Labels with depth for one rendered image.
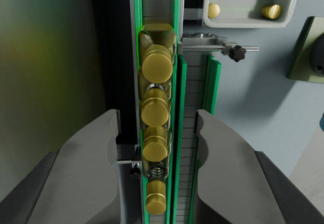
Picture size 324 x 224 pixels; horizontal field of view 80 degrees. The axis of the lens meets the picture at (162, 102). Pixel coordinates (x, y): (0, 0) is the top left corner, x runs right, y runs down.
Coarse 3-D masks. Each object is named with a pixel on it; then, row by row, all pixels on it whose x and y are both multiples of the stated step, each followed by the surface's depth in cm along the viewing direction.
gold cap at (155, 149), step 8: (152, 128) 28; (160, 128) 29; (144, 136) 28; (152, 136) 27; (160, 136) 27; (144, 144) 26; (152, 144) 25; (160, 144) 25; (144, 152) 26; (152, 152) 26; (160, 152) 26; (152, 160) 27; (160, 160) 27
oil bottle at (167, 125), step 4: (140, 104) 33; (168, 104) 33; (140, 108) 33; (168, 108) 32; (140, 112) 32; (140, 116) 32; (140, 120) 33; (168, 120) 33; (140, 124) 34; (144, 124) 32; (164, 124) 32; (168, 124) 33; (144, 128) 33; (168, 128) 33
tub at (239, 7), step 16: (208, 0) 47; (224, 0) 53; (240, 0) 53; (256, 0) 53; (272, 0) 53; (288, 0) 48; (224, 16) 55; (240, 16) 55; (256, 16) 55; (288, 16) 48
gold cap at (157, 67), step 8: (152, 48) 23; (160, 48) 22; (144, 56) 22; (152, 56) 20; (160, 56) 20; (168, 56) 21; (144, 64) 20; (152, 64) 20; (160, 64) 20; (168, 64) 21; (144, 72) 21; (152, 72) 21; (160, 72) 21; (168, 72) 21; (152, 80) 21; (160, 80) 21
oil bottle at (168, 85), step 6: (138, 72) 30; (138, 78) 30; (144, 78) 29; (138, 84) 30; (144, 84) 29; (162, 84) 29; (168, 84) 29; (138, 90) 31; (144, 90) 30; (168, 90) 30; (168, 96) 30
